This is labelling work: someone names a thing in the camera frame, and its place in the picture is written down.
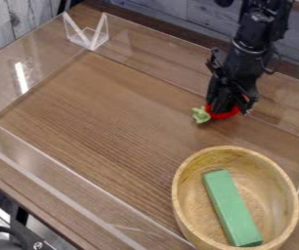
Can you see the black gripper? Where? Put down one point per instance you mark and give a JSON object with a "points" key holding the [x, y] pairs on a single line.
{"points": [[235, 72]]}

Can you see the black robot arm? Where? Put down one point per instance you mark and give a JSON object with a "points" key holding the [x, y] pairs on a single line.
{"points": [[263, 24]]}

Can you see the oval wooden bowl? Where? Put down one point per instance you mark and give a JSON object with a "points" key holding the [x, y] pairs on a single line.
{"points": [[265, 188]]}

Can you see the green rectangular block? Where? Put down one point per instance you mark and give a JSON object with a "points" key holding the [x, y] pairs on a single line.
{"points": [[231, 209]]}

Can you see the clear acrylic table enclosure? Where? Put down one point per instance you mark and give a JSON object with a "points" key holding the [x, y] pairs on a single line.
{"points": [[96, 128]]}

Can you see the clear acrylic corner bracket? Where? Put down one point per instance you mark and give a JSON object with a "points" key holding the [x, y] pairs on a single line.
{"points": [[89, 38]]}

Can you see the black metal table bracket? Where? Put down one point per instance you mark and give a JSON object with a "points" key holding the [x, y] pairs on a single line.
{"points": [[29, 239]]}

